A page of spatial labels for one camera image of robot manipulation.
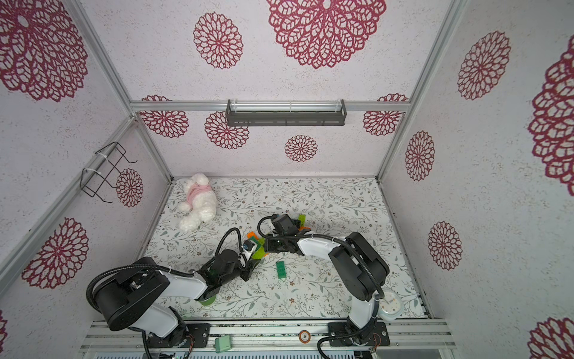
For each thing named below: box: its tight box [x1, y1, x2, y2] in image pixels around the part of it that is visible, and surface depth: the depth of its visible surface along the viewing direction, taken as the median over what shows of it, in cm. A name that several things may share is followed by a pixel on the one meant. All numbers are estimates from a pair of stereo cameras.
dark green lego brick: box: [275, 260, 287, 279], surface depth 90 cm
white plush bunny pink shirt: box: [178, 172, 218, 232], surface depth 104 cm
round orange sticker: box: [298, 329, 311, 344], surface depth 75 cm
